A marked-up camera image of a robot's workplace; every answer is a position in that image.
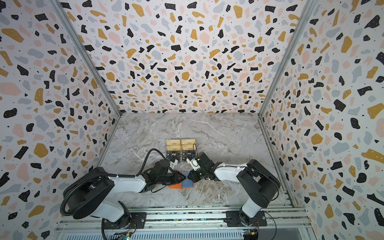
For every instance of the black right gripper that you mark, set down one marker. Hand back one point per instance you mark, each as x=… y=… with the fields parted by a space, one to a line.
x=196 y=173

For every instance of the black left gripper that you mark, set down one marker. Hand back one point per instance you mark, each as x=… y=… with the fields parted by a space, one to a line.
x=177 y=176

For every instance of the orange card holder wallet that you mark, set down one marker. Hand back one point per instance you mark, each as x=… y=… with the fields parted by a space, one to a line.
x=184 y=182

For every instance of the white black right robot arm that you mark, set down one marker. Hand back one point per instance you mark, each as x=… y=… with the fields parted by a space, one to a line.
x=261 y=185

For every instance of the clear acrylic card stand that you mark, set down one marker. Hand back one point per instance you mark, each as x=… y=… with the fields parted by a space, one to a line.
x=182 y=151

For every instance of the gold card middle left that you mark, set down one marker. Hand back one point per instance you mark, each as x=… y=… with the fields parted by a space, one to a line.
x=174 y=148

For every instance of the gold card back left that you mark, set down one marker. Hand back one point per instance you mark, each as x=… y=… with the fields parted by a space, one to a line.
x=173 y=142

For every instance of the green circuit board left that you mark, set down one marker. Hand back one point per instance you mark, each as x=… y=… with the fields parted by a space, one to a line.
x=126 y=236

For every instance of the circuit board right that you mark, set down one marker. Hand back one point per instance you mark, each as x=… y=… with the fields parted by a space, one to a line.
x=250 y=234

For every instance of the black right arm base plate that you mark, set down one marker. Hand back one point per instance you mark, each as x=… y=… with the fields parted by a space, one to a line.
x=239 y=219

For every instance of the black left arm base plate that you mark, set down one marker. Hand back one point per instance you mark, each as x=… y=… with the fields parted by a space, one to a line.
x=133 y=221

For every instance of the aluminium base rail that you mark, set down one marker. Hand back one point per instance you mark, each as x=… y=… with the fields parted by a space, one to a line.
x=194 y=223

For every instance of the aluminium corner post right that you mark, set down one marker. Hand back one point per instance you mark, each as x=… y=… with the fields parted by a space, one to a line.
x=306 y=14

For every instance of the aluminium corner post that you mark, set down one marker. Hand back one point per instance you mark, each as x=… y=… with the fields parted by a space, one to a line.
x=65 y=21
x=306 y=14

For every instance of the aluminium corner post left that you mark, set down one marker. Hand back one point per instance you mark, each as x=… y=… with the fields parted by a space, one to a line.
x=65 y=21

